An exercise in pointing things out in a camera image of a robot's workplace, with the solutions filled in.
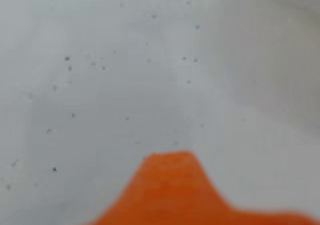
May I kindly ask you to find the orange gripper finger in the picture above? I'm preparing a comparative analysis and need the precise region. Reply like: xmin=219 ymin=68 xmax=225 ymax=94
xmin=87 ymin=149 xmax=320 ymax=225

